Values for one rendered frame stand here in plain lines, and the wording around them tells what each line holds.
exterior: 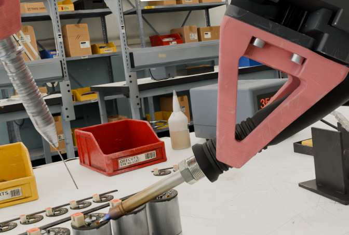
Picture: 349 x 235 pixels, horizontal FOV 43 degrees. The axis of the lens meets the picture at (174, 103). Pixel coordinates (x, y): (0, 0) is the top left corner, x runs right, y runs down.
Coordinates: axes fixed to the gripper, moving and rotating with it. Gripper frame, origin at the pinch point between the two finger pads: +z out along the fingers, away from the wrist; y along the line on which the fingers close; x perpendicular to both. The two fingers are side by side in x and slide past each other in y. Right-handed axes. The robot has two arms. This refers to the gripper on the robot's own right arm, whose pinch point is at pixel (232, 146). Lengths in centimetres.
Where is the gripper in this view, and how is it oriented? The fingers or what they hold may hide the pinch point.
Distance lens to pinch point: 26.1
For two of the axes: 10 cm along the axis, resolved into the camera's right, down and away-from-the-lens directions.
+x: 9.2, 3.9, -0.5
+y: -1.0, 1.2, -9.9
